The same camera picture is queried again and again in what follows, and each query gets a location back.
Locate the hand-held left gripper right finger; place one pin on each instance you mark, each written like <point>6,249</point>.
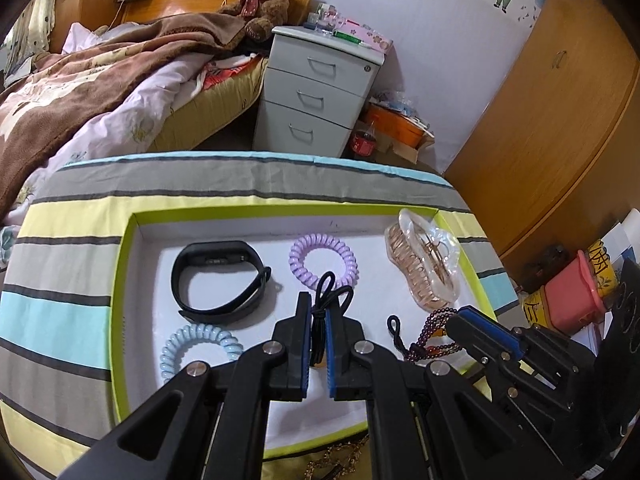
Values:
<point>328,355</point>

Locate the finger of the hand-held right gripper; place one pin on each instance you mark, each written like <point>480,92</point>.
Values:
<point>480,347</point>
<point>487,324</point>

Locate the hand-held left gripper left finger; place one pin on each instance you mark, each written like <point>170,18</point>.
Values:
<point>302,350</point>

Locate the translucent beige hair claw clip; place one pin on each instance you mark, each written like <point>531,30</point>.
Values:
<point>415,265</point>

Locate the black smart band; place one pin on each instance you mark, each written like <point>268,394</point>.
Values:
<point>215,250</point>

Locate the white tray with green rim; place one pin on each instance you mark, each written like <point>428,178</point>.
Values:
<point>225,232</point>

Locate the small yellow printed box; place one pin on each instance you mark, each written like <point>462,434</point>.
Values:
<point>536,307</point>

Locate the pink plastic bin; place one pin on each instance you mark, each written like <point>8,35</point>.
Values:
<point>575,290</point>

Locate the yellow box with black print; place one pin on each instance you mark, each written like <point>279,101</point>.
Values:
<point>602,265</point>

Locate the white papers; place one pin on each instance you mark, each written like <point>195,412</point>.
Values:
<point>622,232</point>

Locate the brown cardboard box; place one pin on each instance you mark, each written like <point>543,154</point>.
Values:
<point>405,152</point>

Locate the large wooden wardrobe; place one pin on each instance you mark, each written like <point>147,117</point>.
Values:
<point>550,135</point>

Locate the red cup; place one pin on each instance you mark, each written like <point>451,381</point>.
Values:
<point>363,144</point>

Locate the orange box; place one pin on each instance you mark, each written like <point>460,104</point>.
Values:
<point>395,125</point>

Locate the yellow bed sheet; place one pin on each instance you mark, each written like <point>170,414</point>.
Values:
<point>220,110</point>

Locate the white drawer nightstand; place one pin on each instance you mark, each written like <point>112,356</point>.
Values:
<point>300,85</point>

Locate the pale pink quilt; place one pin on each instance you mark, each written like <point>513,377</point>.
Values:
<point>150,85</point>

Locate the pink floral box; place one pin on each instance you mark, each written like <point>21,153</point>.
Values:
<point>370,37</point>

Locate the small bottles on nightstand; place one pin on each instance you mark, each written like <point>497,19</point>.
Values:
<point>325,17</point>

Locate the brown patterned blanket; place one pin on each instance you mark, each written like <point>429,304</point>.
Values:
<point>75,90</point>

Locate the brown teddy bear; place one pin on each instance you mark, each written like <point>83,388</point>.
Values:
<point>260,0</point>

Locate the wooden headboard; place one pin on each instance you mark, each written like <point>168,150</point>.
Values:
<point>175,0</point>

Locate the patterned curtain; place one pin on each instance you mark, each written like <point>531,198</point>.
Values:
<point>35,15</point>

